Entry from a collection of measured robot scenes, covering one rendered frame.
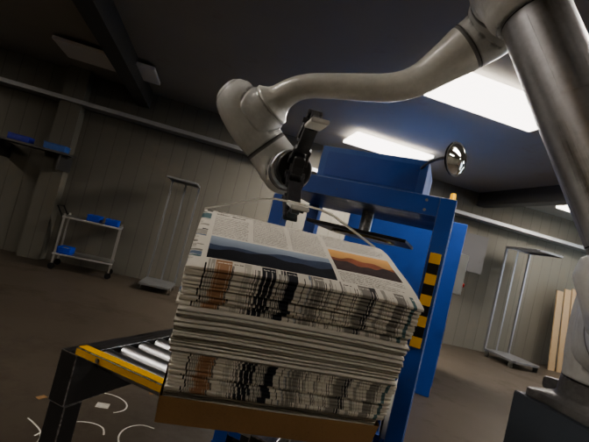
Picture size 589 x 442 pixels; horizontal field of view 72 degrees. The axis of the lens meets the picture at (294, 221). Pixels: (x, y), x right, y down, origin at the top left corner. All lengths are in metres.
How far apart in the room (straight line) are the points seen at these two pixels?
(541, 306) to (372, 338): 9.05
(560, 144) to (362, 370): 0.42
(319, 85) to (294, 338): 0.60
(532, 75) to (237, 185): 6.34
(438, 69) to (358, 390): 0.64
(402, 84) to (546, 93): 0.32
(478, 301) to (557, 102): 8.00
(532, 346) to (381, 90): 8.85
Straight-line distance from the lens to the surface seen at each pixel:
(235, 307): 0.48
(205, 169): 6.90
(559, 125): 0.70
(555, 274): 9.67
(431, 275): 2.04
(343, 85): 0.93
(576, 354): 0.85
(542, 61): 0.73
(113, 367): 1.01
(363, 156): 2.33
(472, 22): 0.94
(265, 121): 0.94
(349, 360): 0.53
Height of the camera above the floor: 1.17
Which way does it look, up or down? 3 degrees up
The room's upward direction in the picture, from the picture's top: 14 degrees clockwise
